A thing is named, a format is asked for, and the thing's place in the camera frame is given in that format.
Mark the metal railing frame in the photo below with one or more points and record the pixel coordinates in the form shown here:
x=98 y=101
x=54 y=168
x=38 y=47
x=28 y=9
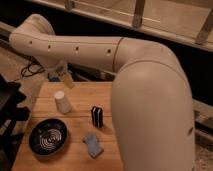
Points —
x=189 y=22

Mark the black bowl with white spiral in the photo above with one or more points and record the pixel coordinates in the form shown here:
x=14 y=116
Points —
x=48 y=136

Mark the blue object on floor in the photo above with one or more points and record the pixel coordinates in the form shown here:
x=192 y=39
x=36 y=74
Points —
x=53 y=79

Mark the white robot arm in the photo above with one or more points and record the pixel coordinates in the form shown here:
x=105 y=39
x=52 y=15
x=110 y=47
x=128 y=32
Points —
x=151 y=99

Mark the black tripod stand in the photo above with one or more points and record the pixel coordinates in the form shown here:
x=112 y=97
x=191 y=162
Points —
x=10 y=114

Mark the wooden cutting board table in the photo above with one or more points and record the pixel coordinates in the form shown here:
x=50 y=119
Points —
x=73 y=156

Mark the black white striped eraser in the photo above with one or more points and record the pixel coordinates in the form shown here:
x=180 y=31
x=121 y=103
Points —
x=97 y=116

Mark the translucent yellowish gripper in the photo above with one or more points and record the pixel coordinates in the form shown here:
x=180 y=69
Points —
x=64 y=76

